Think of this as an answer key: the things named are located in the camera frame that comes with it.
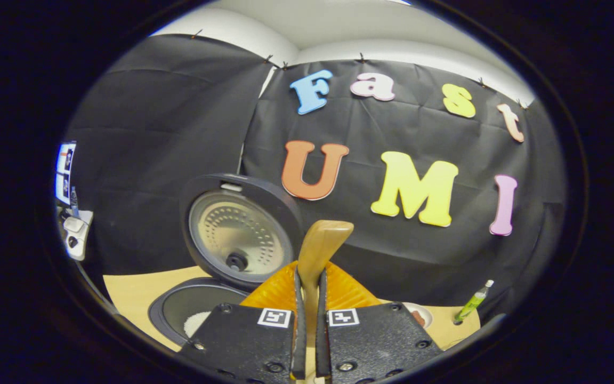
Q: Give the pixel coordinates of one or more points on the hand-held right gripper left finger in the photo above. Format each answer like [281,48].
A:
[299,341]

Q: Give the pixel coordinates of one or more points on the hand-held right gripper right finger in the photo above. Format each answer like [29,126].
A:
[322,341]

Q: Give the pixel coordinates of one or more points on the wooden spoon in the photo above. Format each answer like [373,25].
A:
[323,245]

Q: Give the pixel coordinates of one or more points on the white rice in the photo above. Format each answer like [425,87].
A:
[198,324]

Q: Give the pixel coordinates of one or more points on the dark grey rice cooker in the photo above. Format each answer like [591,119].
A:
[232,234]

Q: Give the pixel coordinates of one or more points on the brown meat piece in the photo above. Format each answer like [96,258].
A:
[418,318]

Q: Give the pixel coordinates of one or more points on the white plate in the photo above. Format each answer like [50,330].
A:
[428,317]

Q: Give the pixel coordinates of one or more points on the green label tea bottle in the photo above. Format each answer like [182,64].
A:
[472,304]

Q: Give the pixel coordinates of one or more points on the white device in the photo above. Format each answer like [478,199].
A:
[78,234]

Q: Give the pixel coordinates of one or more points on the black backdrop cloth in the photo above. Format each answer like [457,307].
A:
[179,117]

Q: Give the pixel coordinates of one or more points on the small plastic bottle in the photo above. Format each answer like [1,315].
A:
[74,200]

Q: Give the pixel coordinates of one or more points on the lit screen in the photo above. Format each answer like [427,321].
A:
[64,170]

